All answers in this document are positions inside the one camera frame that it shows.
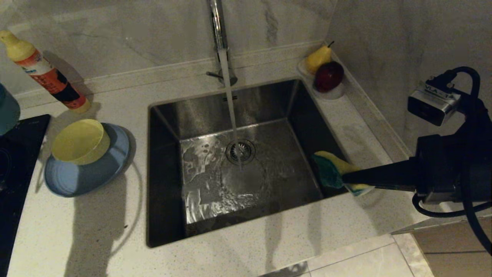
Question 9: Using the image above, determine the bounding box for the black cable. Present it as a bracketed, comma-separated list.
[412, 66, 492, 257]

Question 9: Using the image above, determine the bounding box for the dark red apple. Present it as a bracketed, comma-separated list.
[314, 61, 345, 93]

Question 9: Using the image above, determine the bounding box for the orange-label dish soap bottle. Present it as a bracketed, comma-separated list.
[0, 30, 92, 114]

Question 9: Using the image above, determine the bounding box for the yellow plastic bowl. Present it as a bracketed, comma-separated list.
[51, 119, 111, 165]

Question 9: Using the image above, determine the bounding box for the stainless steel sink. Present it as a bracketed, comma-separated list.
[146, 79, 364, 248]

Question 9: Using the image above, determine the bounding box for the white fruit dish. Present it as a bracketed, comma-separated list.
[298, 60, 346, 101]

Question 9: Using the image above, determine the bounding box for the black induction cooktop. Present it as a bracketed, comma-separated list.
[0, 114, 51, 277]

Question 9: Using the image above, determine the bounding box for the yellow pear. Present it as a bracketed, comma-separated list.
[306, 41, 335, 75]

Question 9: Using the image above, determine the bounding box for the yellow sponge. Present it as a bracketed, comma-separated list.
[311, 150, 376, 197]

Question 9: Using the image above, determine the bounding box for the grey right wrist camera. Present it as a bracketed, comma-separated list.
[407, 82, 461, 127]

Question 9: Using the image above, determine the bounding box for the teal plastic bowl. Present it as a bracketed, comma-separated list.
[0, 83, 21, 136]

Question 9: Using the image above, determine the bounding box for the chrome faucet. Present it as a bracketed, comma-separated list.
[206, 0, 239, 87]

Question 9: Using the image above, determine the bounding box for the light blue plate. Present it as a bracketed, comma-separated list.
[44, 123, 131, 198]

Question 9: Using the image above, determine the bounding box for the metal sink drain strainer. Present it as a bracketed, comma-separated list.
[226, 139, 256, 166]

